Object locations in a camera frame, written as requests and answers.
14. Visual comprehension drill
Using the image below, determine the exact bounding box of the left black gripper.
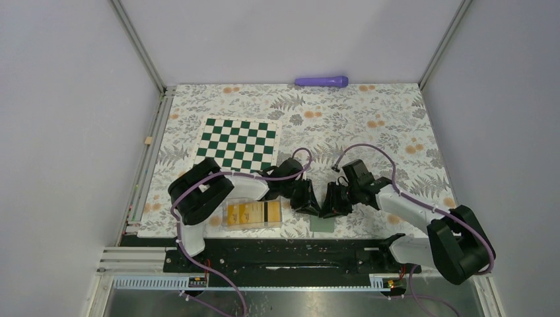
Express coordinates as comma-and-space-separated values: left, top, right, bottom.
281, 178, 320, 217

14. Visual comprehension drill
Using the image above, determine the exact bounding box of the green white chessboard mat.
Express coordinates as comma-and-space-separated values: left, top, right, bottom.
188, 116, 282, 173

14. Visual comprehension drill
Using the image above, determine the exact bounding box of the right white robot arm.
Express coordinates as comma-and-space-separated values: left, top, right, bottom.
321, 160, 496, 285

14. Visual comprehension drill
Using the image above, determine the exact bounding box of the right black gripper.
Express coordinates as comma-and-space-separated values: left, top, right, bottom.
318, 181, 361, 219

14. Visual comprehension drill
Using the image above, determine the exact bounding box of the purple cylinder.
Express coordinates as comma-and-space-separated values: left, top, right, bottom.
294, 76, 349, 88

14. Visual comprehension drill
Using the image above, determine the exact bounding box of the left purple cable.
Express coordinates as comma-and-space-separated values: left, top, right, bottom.
169, 147, 313, 317

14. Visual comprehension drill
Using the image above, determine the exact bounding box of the purple cable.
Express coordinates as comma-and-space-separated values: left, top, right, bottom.
332, 143, 497, 317
169, 147, 313, 317

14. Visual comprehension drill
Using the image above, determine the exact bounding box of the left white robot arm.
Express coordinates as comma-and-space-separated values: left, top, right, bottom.
168, 158, 320, 271

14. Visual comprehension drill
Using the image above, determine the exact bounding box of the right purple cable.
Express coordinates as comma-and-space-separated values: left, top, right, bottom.
332, 143, 497, 317

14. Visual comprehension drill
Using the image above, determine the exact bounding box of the green leather card holder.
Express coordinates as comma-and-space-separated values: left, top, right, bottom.
310, 216, 335, 233

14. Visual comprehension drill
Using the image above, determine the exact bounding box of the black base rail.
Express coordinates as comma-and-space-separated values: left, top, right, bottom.
163, 234, 434, 289

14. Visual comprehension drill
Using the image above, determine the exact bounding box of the floral tablecloth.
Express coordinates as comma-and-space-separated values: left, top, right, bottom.
138, 83, 456, 238

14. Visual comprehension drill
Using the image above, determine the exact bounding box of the clear plastic card box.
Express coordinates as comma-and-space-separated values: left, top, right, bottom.
222, 198, 283, 230

